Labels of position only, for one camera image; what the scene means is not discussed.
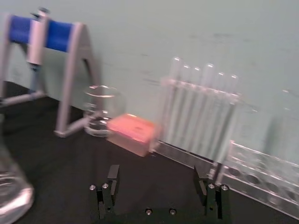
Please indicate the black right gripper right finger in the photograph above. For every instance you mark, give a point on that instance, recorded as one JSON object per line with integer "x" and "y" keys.
{"x": 201, "y": 189}

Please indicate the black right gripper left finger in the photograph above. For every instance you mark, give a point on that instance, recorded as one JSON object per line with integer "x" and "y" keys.
{"x": 113, "y": 182}

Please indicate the pink plastic box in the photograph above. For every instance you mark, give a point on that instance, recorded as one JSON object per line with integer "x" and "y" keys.
{"x": 133, "y": 130}

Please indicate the clear plastic test tube rack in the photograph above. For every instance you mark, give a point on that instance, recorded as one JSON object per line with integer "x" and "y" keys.
{"x": 168, "y": 144}

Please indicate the black table cloth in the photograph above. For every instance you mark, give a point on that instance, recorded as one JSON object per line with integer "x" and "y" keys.
{"x": 58, "y": 168}

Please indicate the clear plastic rack with holes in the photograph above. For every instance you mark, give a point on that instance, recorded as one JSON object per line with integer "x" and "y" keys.
{"x": 257, "y": 168}

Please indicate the clear glass beaker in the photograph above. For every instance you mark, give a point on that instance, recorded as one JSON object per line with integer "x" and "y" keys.
{"x": 109, "y": 100}

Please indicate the large clear glass flask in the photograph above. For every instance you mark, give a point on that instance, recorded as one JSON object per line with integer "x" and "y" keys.
{"x": 14, "y": 193}

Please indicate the clear glass test tube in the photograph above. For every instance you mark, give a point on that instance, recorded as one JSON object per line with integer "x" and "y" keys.
{"x": 197, "y": 75}
{"x": 186, "y": 74}
{"x": 176, "y": 70}
{"x": 233, "y": 84}
{"x": 208, "y": 74}
{"x": 220, "y": 81}

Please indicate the grey stand with blue pads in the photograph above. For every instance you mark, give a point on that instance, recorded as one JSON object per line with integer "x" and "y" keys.
{"x": 70, "y": 77}

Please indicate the silver grey pipette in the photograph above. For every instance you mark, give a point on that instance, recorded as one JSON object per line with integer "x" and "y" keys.
{"x": 35, "y": 44}

